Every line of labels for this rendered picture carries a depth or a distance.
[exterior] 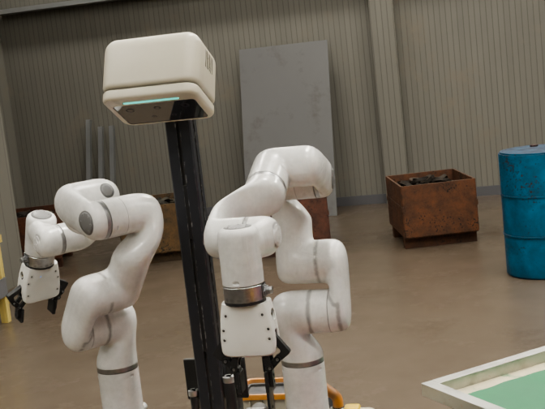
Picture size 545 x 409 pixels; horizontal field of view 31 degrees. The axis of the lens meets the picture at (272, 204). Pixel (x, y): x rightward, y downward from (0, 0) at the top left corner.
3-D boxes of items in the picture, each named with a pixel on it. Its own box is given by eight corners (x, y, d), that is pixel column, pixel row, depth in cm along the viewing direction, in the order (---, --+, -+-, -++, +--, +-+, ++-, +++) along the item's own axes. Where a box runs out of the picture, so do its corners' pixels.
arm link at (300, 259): (265, 170, 226) (345, 163, 221) (272, 334, 221) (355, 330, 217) (249, 161, 212) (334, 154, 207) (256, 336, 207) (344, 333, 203)
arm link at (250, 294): (276, 277, 177) (277, 291, 178) (229, 279, 179) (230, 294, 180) (266, 286, 170) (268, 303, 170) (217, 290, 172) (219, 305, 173)
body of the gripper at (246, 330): (276, 286, 178) (283, 346, 179) (223, 290, 180) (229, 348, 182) (268, 298, 170) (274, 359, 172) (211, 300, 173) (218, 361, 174)
